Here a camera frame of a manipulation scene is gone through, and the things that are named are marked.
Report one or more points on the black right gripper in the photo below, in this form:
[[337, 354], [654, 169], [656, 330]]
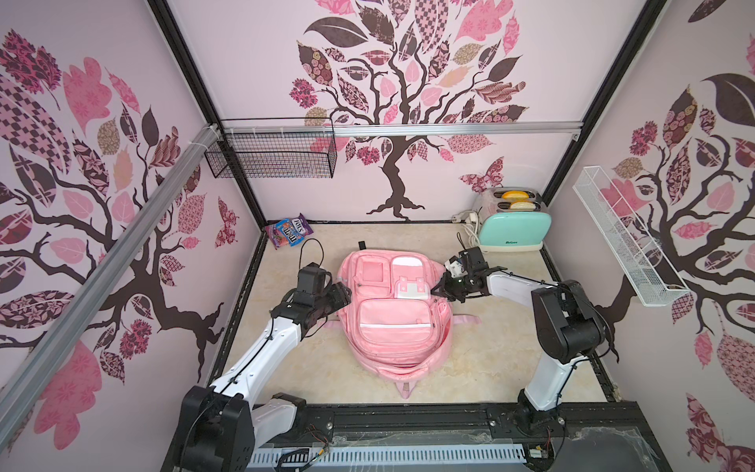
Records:
[[447, 283]]

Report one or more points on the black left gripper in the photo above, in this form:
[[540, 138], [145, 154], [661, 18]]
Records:
[[340, 299]]

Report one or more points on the pink backpack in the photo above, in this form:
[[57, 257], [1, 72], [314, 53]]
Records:
[[396, 327]]

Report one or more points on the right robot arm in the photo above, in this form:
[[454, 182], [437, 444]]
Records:
[[568, 328]]

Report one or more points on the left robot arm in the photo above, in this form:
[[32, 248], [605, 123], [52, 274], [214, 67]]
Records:
[[219, 426]]

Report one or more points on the pink candy packet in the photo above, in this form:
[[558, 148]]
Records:
[[275, 236]]

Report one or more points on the blue M&M's packet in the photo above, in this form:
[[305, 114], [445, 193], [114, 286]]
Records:
[[286, 227]]

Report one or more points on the purple candy packet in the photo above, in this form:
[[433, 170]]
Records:
[[302, 225]]

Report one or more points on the mint green toaster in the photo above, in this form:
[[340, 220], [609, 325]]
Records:
[[511, 220]]

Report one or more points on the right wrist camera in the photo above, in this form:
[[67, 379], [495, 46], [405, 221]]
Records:
[[468, 262]]

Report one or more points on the black wire basket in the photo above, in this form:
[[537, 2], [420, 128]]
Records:
[[280, 147]]

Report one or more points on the white cable duct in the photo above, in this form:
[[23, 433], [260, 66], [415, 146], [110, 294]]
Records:
[[364, 457]]

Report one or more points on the aluminium rail back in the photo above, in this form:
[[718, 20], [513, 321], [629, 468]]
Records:
[[391, 130]]

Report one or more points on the aluminium rail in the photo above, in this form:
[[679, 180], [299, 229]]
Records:
[[391, 130], [37, 370]]

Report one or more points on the white wire basket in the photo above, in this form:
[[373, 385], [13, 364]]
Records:
[[653, 278]]

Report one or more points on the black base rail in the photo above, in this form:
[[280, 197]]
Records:
[[588, 436]]

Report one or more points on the aluminium rail left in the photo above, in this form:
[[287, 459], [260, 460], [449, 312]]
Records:
[[37, 370]]

